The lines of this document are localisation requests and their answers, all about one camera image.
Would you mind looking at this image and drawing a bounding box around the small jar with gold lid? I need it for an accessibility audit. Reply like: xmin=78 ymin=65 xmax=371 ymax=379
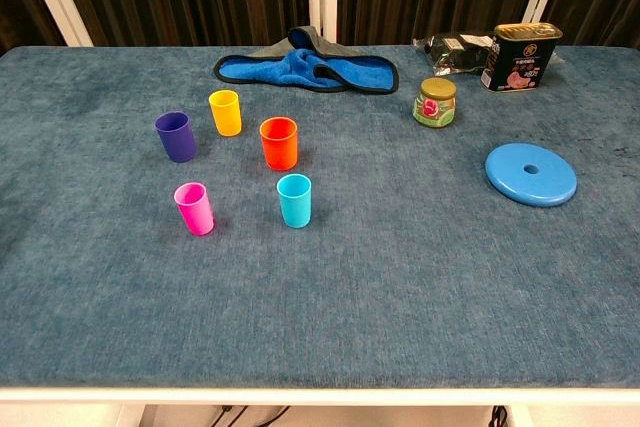
xmin=411 ymin=77 xmax=458 ymax=130

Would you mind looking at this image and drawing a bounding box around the orange plastic cup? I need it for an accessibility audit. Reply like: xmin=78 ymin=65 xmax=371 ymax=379
xmin=259 ymin=116 xmax=300 ymax=172

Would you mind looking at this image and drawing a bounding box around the blue disc with centre hole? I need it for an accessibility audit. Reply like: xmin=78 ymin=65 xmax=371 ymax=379
xmin=484 ymin=142 xmax=578 ymax=208

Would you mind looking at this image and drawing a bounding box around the cyan plastic cup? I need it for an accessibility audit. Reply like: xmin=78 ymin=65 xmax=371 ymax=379
xmin=276 ymin=173 xmax=313 ymax=229

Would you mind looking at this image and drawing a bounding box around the blue and grey microfiber cloth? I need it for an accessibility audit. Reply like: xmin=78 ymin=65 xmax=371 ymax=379
xmin=213 ymin=25 xmax=401 ymax=95

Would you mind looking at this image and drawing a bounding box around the black plastic snack packet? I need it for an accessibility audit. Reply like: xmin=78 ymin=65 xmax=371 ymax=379
xmin=411 ymin=32 xmax=497 ymax=79

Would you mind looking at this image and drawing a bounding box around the yellow plastic cup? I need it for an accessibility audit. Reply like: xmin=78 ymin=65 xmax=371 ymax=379
xmin=208 ymin=89 xmax=243 ymax=138

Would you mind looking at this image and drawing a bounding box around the pink plastic cup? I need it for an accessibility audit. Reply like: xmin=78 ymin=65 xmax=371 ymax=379
xmin=173 ymin=181 xmax=216 ymax=237

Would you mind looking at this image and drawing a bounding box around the black luncheon meat can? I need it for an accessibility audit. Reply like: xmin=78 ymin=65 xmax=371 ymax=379
xmin=480 ymin=22 xmax=564 ymax=94

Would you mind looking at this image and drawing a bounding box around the blue fabric table cover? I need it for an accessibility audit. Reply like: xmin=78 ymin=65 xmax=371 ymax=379
xmin=0 ymin=45 xmax=640 ymax=390

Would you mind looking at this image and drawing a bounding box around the purple plastic cup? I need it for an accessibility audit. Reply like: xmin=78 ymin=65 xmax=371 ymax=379
xmin=154 ymin=111 xmax=197 ymax=164

